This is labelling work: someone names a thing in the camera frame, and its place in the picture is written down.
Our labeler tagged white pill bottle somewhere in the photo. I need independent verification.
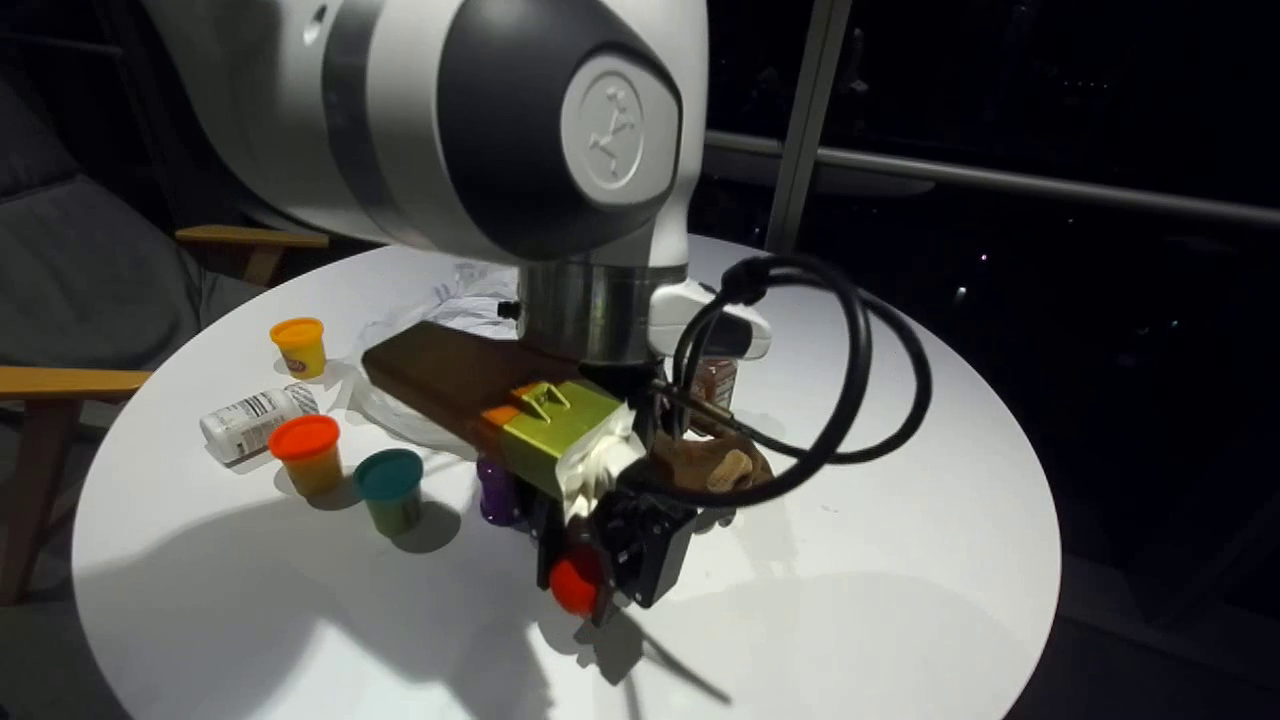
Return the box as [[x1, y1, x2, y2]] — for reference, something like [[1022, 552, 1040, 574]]
[[195, 381, 323, 472]]

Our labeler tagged teal lid dough tub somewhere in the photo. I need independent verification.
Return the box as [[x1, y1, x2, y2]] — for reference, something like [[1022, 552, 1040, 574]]
[[352, 442, 429, 539]]

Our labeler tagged grey armchair with wooden arms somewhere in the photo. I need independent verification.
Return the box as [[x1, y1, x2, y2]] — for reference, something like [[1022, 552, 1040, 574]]
[[0, 76, 337, 604]]

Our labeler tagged grey metal window rail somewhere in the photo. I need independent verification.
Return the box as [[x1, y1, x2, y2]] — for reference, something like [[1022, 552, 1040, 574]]
[[699, 124, 1280, 233]]

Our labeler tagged white plastic bag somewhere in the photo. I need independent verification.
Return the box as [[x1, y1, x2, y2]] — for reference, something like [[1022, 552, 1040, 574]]
[[334, 256, 527, 461]]

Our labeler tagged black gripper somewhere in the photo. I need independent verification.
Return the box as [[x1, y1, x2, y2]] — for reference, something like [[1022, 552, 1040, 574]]
[[532, 454, 703, 625]]

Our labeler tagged purple lid dough tub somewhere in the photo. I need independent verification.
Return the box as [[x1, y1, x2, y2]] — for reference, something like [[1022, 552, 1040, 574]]
[[474, 450, 527, 526]]

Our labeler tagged brown plush animal toy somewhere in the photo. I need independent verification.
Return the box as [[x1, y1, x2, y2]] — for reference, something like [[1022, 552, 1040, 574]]
[[644, 396, 780, 503]]

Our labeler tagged yellow lid dough tub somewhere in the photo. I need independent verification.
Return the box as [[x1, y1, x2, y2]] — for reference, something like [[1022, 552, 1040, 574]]
[[269, 310, 334, 387]]

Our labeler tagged red lid dough tub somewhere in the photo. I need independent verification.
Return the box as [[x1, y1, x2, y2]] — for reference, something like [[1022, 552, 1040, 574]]
[[545, 552, 614, 619]]

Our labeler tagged orange lid dough tub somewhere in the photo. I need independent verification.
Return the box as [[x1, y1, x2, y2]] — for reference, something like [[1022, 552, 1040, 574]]
[[263, 411, 348, 506]]

